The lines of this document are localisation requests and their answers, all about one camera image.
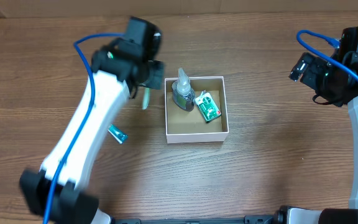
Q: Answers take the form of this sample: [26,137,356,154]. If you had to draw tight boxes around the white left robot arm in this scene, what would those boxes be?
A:
[19,17,164,223]

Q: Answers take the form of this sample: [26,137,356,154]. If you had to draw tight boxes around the green toothpaste tube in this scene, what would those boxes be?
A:
[108,124,128,144]

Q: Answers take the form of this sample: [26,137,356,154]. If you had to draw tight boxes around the clear soap pump bottle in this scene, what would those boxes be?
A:
[172,68,195,111]

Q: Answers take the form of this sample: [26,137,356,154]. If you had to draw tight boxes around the green tissue packet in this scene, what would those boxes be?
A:
[194,90,222,123]

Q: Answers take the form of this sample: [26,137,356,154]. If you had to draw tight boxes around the pink cardboard box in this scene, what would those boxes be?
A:
[164,77,229,144]

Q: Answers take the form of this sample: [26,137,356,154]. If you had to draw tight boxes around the green toothbrush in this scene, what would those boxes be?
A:
[142,88,150,110]

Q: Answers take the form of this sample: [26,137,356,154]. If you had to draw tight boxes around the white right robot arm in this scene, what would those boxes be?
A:
[269,26,358,224]

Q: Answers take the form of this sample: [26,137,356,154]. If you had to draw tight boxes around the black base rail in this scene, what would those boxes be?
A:
[111,215,274,224]

